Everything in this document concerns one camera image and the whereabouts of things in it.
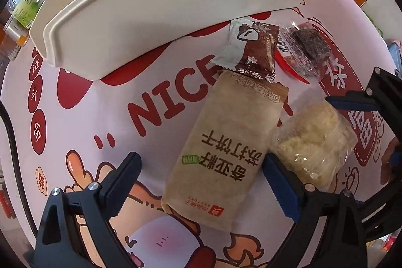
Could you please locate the person's right hand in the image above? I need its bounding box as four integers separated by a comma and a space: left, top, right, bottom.
380, 137, 401, 186

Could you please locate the clear oat crisp packet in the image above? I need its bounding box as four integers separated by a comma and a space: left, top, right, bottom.
270, 100, 358, 191

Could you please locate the dark red jelly packet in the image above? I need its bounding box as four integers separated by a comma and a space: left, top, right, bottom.
277, 22, 335, 82

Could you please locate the brown chocolate snack packet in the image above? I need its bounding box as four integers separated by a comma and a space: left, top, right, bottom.
212, 18, 279, 82

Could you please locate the beige soda cracker packet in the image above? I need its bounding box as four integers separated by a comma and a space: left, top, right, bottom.
162, 71, 289, 231

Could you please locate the white plastic storage bin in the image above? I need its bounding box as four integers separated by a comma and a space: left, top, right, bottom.
28, 0, 328, 82

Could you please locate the silver tin can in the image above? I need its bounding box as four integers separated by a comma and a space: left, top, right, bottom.
1, 16, 29, 61

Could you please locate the glass bottle green label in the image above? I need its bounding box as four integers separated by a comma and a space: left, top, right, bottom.
12, 0, 40, 29

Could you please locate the black cable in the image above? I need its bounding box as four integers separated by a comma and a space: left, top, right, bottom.
0, 100, 38, 234

